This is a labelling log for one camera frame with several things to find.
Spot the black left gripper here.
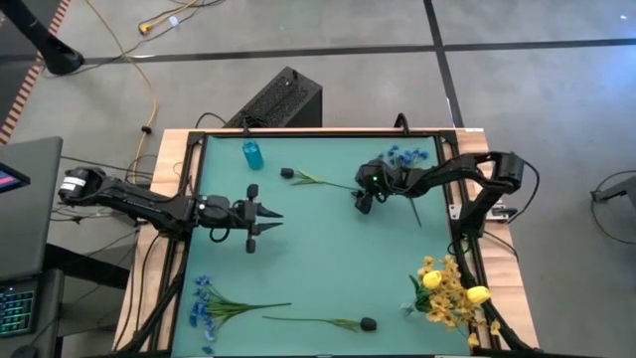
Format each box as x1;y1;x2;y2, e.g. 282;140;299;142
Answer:
232;183;285;255

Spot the green table mat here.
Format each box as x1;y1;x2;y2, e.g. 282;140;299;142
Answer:
171;134;472;357

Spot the long yellow extension cord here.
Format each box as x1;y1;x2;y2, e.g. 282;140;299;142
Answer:
83;0;159;203

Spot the small lit screen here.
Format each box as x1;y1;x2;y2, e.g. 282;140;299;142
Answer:
0;161;31;195

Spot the clear glass vase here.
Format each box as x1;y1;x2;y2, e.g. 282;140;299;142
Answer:
400;297;423;319

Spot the black artificial tulip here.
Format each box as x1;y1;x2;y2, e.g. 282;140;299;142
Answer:
261;314;379;333
279;167;362;193

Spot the black aluminium table frame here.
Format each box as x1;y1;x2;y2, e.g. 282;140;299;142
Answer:
116;129;536;357

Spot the black perforated computer tower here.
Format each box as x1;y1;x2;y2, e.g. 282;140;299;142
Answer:
223;66;323;129

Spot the grey laptop lid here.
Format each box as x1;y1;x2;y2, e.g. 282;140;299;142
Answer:
0;136;65;282

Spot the blue artificial flower bunch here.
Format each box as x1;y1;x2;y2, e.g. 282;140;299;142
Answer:
187;273;293;355
377;143;431;229

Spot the backlit keyboard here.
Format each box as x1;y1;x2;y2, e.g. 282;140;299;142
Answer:
0;289;39;339

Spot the blue textured glass vase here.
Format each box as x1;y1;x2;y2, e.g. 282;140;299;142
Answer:
241;138;264;171

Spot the black stand leg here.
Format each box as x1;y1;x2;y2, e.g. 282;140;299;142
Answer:
0;0;85;77

